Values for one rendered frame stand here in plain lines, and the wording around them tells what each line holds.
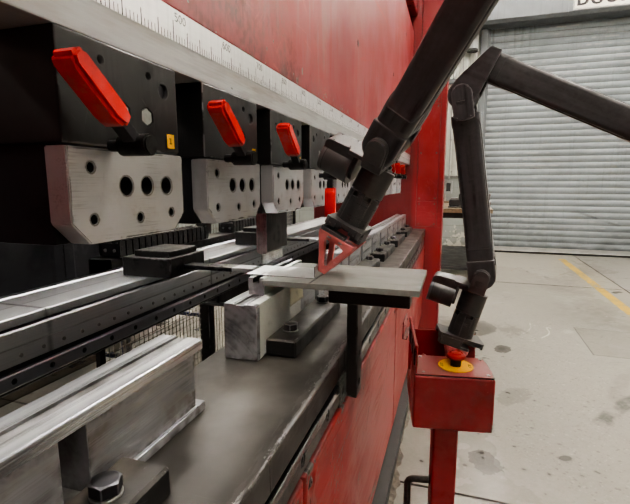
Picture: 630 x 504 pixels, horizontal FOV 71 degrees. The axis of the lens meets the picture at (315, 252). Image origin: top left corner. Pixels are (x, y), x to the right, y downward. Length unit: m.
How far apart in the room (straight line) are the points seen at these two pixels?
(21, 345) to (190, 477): 0.34
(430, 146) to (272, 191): 2.27
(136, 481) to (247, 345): 0.34
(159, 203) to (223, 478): 0.28
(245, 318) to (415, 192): 2.30
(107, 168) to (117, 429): 0.25
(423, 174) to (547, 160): 5.43
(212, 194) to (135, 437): 0.28
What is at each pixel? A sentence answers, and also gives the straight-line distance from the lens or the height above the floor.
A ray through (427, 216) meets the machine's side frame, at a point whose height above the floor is 0.95.
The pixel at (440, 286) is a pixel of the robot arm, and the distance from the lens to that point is 1.06.
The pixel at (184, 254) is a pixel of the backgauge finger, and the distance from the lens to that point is 0.92.
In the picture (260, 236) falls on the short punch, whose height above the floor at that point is 1.07.
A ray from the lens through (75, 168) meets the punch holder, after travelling 0.39.
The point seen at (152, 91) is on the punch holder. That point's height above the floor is 1.25.
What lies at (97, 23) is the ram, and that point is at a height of 1.29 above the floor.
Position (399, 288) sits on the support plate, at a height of 1.00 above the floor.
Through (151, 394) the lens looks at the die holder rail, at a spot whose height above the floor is 0.94.
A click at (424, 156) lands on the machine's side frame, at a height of 1.33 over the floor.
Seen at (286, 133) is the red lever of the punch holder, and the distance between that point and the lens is 0.70.
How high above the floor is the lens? 1.16
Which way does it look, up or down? 9 degrees down
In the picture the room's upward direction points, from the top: straight up
